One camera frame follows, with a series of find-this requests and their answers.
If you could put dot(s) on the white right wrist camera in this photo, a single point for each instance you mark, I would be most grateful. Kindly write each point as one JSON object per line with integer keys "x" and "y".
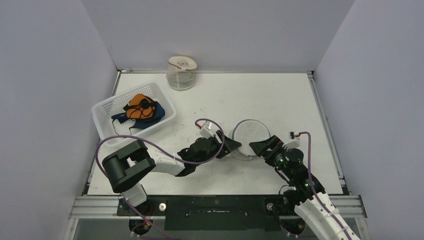
{"x": 293, "y": 142}

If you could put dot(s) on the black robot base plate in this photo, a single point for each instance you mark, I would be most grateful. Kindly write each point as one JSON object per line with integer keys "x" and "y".
{"x": 223, "y": 212}

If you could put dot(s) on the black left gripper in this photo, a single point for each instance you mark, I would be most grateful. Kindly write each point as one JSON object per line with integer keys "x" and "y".
{"x": 230, "y": 145}

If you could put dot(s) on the white mesh bag beige trim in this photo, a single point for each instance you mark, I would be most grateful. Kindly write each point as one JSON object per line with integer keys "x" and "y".
{"x": 181, "y": 72}

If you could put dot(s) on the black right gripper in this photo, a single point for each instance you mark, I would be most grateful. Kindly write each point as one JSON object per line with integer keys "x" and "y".
{"x": 269, "y": 149}

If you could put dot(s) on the navy blue bra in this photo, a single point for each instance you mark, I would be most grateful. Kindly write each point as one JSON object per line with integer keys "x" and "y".
{"x": 137, "y": 117}

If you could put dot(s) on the white perforated plastic basket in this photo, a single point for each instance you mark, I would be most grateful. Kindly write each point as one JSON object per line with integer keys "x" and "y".
{"x": 103, "y": 111}

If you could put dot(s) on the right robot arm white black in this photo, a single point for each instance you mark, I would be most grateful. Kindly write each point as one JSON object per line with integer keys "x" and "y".
{"x": 306, "y": 196}

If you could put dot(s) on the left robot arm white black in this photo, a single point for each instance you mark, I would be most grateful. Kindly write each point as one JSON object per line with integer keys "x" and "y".
{"x": 126, "y": 167}

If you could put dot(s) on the aluminium front frame rail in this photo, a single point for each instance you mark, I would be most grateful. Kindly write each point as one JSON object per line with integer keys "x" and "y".
{"x": 106, "y": 207}

